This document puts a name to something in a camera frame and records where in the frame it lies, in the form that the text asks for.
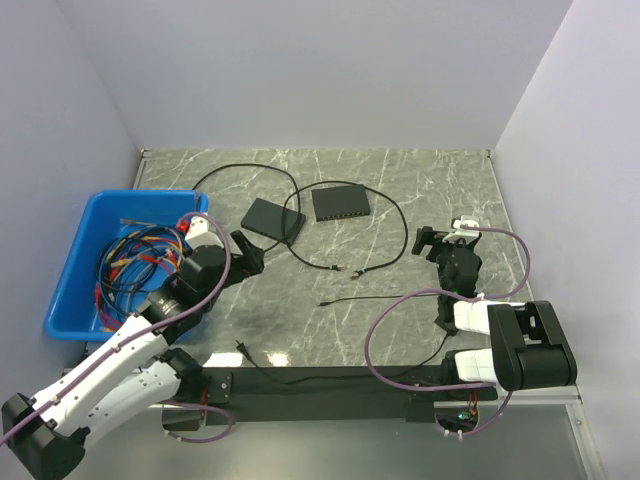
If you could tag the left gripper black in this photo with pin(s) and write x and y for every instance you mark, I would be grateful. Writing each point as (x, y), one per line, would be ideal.
(249, 263)

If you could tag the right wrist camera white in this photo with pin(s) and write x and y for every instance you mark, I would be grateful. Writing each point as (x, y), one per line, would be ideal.
(464, 228)

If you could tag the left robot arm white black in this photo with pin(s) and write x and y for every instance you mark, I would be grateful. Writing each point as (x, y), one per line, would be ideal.
(50, 431)

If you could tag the black network switch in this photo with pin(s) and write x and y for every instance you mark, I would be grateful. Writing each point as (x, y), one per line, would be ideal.
(340, 202)
(273, 221)

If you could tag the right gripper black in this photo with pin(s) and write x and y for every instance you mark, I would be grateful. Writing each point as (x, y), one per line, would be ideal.
(427, 237)

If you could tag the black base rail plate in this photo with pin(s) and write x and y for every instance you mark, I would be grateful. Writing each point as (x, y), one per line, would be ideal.
(271, 394)

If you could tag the blue plastic bin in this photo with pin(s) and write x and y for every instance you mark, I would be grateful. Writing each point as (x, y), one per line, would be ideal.
(72, 313)

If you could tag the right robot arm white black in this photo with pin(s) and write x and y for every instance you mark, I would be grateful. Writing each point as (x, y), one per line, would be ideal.
(528, 347)

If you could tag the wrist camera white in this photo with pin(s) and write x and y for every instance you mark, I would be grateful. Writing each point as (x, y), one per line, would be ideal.
(464, 228)
(198, 233)

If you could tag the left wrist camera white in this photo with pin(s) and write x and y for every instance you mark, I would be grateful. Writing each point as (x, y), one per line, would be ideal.
(198, 233)

